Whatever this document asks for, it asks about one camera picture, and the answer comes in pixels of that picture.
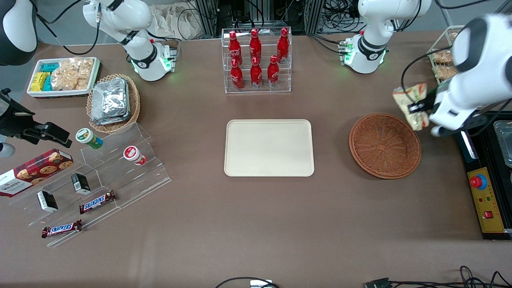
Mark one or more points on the clear plastic container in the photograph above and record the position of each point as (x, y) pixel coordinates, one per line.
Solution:
(504, 146)

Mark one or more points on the red emergency stop button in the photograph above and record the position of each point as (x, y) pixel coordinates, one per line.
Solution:
(476, 182)

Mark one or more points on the black and yellow control box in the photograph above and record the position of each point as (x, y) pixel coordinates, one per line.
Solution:
(486, 216)

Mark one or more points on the red cola bottle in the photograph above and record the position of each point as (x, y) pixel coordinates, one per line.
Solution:
(236, 76)
(256, 75)
(255, 46)
(273, 72)
(234, 48)
(283, 44)

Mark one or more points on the silver foil packet stack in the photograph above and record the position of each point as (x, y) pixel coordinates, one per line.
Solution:
(110, 102)

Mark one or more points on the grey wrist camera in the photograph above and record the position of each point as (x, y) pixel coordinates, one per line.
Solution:
(437, 131)
(5, 149)

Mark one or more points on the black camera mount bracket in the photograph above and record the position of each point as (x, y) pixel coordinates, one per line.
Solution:
(486, 116)

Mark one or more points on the white rectangular snack tray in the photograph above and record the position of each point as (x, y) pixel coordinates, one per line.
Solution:
(60, 92)

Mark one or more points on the clear acrylic stepped shelf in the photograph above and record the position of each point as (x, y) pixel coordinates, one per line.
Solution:
(136, 180)
(64, 212)

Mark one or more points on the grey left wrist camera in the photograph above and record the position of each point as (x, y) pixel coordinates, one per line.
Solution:
(437, 131)

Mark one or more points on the round brown wicker basket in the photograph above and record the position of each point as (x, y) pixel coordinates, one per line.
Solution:
(384, 146)

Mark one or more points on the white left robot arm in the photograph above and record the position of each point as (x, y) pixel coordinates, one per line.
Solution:
(484, 60)

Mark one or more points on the small black box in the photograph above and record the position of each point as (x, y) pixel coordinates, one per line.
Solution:
(47, 201)
(81, 184)

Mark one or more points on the yellow snack packet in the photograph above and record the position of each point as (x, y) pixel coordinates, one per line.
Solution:
(39, 82)

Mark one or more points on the beige plastic tray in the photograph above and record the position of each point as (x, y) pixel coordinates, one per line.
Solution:
(268, 148)

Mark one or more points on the red tartan cookie box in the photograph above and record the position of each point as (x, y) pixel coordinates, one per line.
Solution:
(36, 172)

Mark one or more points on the bagged bread snack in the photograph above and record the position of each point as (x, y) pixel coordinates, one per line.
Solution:
(442, 56)
(443, 72)

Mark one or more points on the beige cloth bags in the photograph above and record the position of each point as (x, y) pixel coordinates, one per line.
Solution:
(176, 22)

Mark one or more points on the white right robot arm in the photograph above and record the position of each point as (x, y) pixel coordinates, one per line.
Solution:
(132, 16)

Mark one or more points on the teal snack packet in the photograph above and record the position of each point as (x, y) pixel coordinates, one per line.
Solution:
(48, 84)
(50, 67)

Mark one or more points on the white plug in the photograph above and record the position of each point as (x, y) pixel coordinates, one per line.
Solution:
(260, 284)

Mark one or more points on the Snickers chocolate bar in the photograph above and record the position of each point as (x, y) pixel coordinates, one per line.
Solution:
(61, 228)
(97, 202)

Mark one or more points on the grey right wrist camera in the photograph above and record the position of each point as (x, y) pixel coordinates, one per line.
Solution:
(5, 149)

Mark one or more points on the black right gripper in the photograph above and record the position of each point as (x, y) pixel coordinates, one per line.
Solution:
(10, 120)

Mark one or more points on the clear acrylic bottle rack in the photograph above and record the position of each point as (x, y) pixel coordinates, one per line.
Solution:
(264, 88)

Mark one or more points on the oval tan wicker basket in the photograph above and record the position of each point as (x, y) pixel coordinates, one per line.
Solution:
(134, 104)

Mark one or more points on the red lidded cup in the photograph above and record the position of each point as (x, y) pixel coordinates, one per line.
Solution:
(132, 154)

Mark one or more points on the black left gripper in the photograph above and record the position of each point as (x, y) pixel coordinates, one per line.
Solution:
(428, 101)

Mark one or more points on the triangle sandwich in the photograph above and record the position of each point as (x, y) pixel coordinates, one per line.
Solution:
(404, 96)

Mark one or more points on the green lidded cup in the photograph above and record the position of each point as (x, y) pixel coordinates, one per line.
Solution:
(88, 137)

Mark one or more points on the clear bag of crackers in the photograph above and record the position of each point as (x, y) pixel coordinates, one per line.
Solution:
(72, 74)

